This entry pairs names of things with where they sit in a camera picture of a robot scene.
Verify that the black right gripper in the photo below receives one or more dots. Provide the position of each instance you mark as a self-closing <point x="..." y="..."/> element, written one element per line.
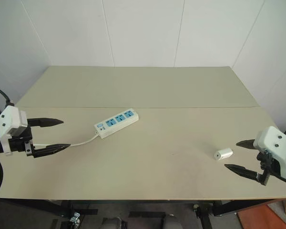
<point x="267" y="167"/>

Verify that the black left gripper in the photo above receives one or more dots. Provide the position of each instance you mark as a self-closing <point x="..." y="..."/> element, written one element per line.
<point x="19" y="144"/>

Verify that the white plug adapter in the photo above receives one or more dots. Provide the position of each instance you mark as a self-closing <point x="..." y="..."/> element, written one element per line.
<point x="224" y="153"/>

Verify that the white power strip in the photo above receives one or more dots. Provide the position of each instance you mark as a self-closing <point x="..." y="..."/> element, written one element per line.
<point x="116" y="122"/>

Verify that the metal caster wheel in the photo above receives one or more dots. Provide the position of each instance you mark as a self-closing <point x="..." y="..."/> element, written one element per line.
<point x="197" y="207"/>
<point x="75" y="218"/>

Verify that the dark grey rounded shape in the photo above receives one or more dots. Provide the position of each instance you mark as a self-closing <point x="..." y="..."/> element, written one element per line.
<point x="114" y="223"/>

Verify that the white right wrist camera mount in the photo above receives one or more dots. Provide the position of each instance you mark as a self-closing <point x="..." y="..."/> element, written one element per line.
<point x="274" y="143"/>

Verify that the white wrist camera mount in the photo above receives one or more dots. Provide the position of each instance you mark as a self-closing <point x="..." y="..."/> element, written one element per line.
<point x="274" y="143"/>
<point x="10" y="118"/>

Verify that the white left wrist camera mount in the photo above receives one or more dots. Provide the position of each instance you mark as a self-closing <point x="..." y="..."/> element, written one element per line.
<point x="10" y="118"/>

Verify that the black metal table frame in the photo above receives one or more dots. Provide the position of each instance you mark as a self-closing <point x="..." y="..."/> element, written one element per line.
<point x="228" y="207"/>

